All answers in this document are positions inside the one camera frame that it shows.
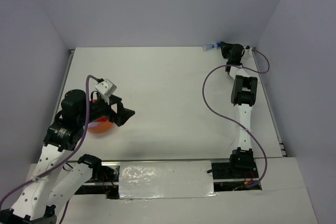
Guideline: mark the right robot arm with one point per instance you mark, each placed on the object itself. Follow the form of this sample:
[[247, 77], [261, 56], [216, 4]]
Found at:
[[243, 98]]

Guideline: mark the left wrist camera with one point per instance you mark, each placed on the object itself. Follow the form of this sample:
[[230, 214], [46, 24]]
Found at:
[[105, 88]]

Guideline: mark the foil covered panel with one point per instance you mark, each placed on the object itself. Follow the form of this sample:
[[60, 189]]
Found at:
[[165, 180]]

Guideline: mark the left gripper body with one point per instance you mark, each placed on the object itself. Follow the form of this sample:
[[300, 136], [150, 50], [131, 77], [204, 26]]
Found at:
[[100, 108]]

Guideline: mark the metal rail base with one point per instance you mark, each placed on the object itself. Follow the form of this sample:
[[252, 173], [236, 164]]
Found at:
[[223, 178]]

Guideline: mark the orange round organizer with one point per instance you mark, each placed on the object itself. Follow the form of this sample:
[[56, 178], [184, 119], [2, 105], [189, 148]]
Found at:
[[104, 127]]

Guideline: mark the clear spray bottle blue cap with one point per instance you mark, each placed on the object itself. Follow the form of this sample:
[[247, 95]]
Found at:
[[212, 46]]

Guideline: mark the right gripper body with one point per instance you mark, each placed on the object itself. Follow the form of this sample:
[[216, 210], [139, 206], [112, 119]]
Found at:
[[229, 57]]

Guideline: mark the pink purple highlighter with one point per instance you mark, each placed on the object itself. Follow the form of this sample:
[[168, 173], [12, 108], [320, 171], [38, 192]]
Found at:
[[94, 124]]

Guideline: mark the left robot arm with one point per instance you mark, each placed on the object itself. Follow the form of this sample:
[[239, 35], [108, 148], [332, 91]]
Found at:
[[43, 197]]

